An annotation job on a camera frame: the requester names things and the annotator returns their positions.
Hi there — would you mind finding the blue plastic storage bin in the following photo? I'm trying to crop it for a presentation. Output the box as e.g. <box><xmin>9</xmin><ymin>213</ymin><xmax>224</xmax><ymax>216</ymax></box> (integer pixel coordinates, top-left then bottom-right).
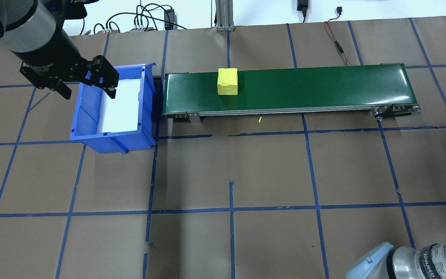
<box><xmin>70</xmin><ymin>62</ymin><xmax>157</xmax><ymax>154</ymax></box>

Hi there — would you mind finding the red conveyor cable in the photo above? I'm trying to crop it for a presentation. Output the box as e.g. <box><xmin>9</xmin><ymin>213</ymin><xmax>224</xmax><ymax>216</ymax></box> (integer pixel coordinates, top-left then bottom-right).
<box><xmin>324</xmin><ymin>7</ymin><xmax>354</xmax><ymax>67</ymax></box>

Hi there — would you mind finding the white foam pad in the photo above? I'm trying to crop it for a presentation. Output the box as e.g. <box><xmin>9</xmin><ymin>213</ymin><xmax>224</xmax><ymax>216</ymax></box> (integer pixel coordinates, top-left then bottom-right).
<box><xmin>97</xmin><ymin>76</ymin><xmax>143</xmax><ymax>135</ymax></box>

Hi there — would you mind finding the yellow foam block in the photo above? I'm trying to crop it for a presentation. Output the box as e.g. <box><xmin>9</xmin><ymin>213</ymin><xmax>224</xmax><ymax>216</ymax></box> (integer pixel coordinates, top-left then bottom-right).
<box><xmin>217</xmin><ymin>68</ymin><xmax>239</xmax><ymax>96</ymax></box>

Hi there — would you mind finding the black looped cable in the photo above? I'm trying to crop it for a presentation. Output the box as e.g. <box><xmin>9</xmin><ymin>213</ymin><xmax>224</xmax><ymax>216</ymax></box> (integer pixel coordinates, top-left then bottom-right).
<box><xmin>91</xmin><ymin>3</ymin><xmax>189</xmax><ymax>34</ymax></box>

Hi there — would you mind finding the black power brick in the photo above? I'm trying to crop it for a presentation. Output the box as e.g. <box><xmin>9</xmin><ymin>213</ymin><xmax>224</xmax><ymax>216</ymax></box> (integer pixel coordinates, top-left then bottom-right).
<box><xmin>164</xmin><ymin>9</ymin><xmax>176</xmax><ymax>31</ymax></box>

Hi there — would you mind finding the green conveyor belt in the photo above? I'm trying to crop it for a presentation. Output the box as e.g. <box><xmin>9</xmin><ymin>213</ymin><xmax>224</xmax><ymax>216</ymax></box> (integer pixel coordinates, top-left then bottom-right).
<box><xmin>162</xmin><ymin>63</ymin><xmax>422</xmax><ymax>124</ymax></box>

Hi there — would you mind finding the aluminium frame post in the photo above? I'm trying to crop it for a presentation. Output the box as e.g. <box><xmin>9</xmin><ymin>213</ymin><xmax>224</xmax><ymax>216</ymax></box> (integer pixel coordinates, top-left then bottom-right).
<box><xmin>214</xmin><ymin>0</ymin><xmax>237</xmax><ymax>32</ymax></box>

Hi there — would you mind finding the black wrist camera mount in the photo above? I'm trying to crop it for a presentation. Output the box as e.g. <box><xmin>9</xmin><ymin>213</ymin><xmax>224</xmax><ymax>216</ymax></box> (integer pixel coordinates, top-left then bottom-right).
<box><xmin>49</xmin><ymin>0</ymin><xmax>100</xmax><ymax>21</ymax></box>

